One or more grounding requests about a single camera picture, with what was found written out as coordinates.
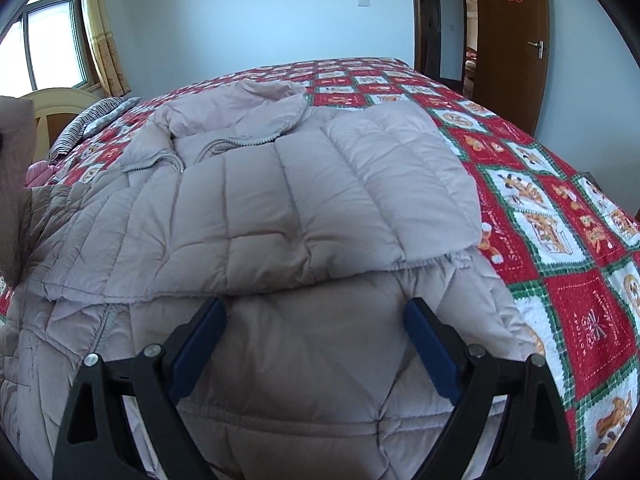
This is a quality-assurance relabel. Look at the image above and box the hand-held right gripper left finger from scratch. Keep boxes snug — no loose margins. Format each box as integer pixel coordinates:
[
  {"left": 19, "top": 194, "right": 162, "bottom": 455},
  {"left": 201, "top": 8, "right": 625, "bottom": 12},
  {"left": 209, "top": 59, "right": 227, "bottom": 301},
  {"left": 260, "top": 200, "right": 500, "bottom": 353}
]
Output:
[{"left": 52, "top": 296, "right": 228, "bottom": 480}]

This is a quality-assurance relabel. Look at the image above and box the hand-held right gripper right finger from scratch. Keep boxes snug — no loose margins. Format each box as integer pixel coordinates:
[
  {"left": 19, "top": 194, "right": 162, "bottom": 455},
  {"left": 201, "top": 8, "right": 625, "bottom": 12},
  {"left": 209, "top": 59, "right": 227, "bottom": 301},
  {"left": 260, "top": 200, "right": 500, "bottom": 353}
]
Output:
[{"left": 404, "top": 297, "right": 576, "bottom": 480}]

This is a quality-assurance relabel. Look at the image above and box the beige puffer jacket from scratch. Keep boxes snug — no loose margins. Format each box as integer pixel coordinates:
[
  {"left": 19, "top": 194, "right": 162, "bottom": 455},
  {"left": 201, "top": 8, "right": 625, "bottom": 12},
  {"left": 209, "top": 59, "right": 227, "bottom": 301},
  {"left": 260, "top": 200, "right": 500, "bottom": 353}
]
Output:
[{"left": 0, "top": 80, "right": 538, "bottom": 480}]

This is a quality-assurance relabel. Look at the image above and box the red printed patchwork blanket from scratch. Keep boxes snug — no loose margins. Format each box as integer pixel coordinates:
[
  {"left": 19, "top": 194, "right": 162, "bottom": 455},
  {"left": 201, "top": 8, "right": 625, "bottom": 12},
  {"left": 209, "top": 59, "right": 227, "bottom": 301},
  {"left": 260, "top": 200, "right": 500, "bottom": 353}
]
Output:
[{"left": 0, "top": 56, "right": 640, "bottom": 480}]

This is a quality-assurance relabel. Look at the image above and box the pink folded blanket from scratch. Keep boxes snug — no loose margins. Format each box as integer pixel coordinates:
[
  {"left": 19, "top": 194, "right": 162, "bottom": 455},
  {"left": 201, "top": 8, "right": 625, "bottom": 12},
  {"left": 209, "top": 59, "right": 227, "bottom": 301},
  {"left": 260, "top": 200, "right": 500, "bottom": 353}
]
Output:
[{"left": 24, "top": 160, "right": 53, "bottom": 188}]

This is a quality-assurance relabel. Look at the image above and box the grey patterned pillow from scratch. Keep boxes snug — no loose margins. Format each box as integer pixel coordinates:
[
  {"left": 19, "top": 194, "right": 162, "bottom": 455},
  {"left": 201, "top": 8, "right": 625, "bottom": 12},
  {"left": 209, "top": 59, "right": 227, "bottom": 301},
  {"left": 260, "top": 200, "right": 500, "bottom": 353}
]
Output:
[{"left": 82, "top": 97, "right": 143, "bottom": 138}]

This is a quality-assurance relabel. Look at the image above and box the striped pillow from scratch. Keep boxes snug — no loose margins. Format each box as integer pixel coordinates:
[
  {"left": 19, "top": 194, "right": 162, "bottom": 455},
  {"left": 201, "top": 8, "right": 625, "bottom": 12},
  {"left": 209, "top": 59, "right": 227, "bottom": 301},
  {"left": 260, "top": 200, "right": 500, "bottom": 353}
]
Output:
[{"left": 48, "top": 96, "right": 131, "bottom": 161}]

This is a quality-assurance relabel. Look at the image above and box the cream wooden headboard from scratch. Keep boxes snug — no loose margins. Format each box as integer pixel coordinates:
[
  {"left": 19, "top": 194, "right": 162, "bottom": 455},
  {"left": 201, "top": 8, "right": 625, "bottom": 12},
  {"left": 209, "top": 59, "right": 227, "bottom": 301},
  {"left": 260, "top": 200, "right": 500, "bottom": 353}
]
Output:
[{"left": 19, "top": 87, "right": 103, "bottom": 161}]

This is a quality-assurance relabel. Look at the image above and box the brown wooden door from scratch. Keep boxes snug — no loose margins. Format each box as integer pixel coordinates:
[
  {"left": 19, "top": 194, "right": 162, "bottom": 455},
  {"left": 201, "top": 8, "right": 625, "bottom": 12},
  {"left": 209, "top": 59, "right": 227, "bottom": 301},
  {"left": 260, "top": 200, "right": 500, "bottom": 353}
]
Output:
[{"left": 472, "top": 0, "right": 551, "bottom": 136}]

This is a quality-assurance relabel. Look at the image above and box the yellow curtain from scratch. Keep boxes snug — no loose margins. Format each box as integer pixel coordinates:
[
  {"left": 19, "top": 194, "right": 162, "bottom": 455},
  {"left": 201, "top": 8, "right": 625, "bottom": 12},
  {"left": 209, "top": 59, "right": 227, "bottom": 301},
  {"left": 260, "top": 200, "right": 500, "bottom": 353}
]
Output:
[{"left": 80, "top": 0, "right": 132, "bottom": 97}]

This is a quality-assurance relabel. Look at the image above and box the window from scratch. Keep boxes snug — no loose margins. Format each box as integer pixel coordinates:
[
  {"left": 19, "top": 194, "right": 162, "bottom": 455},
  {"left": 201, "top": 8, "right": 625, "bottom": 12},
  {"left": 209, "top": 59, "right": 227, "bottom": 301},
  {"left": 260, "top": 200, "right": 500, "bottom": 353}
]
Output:
[{"left": 0, "top": 0, "right": 96, "bottom": 98}]

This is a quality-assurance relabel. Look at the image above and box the brown door frame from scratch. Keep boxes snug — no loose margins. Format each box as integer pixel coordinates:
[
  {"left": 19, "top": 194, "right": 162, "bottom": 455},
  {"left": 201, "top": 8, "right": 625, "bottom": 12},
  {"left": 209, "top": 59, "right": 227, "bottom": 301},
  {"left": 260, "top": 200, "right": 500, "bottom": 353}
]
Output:
[{"left": 409, "top": 0, "right": 481, "bottom": 98}]

